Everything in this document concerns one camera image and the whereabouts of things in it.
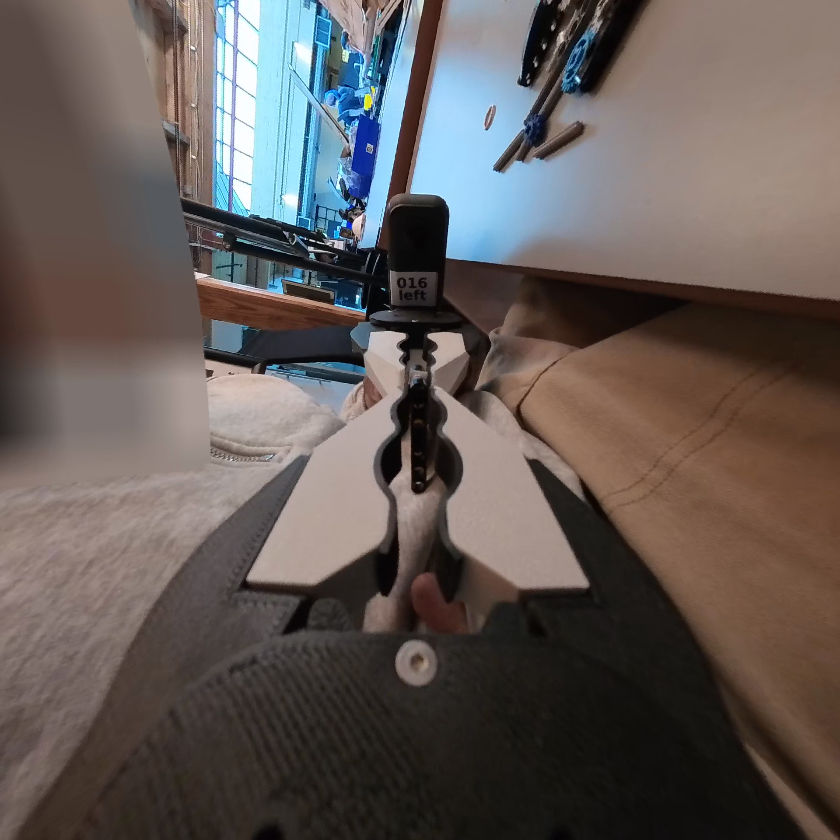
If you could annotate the black curved lego beam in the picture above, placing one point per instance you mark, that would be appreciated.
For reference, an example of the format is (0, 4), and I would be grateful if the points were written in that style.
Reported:
(535, 46)

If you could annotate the black tripod stand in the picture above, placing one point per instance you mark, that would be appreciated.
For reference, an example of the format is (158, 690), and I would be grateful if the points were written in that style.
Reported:
(275, 239)

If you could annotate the black lego frame assembly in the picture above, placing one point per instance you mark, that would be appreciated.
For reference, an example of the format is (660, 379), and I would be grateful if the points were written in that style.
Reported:
(610, 33)

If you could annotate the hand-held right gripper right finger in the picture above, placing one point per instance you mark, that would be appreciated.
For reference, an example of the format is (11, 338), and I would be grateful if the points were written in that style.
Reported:
(518, 525)

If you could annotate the person's left hand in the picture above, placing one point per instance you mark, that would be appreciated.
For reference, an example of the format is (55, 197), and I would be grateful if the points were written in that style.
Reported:
(373, 391)

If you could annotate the black lego beam with holes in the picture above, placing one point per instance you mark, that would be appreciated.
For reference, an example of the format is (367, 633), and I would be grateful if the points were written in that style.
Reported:
(420, 459)

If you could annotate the blue crate with label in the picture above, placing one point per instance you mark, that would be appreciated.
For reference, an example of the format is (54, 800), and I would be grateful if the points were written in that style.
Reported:
(367, 144)

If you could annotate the small framed board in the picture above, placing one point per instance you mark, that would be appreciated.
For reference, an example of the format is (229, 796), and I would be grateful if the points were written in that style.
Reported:
(308, 292)

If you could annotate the grey lego axle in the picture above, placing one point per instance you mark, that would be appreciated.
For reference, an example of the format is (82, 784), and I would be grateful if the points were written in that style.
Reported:
(558, 140)
(508, 156)

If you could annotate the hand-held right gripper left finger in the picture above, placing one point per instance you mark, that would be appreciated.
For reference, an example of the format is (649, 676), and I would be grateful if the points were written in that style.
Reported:
(315, 525)

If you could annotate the large blue lego gear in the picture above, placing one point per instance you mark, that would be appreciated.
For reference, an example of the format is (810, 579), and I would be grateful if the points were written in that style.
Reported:
(580, 62)

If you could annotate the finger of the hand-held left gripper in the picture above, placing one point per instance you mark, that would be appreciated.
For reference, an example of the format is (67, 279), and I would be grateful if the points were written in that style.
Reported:
(449, 361)
(384, 364)

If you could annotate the wooden railing beam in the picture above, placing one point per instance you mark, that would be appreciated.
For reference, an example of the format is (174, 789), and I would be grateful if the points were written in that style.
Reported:
(275, 305)

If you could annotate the person's right hand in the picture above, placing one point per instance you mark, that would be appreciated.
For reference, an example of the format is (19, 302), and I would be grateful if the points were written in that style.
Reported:
(436, 610)

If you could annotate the small blue lego gear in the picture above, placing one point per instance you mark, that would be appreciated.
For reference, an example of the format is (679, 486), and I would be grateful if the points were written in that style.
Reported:
(534, 127)

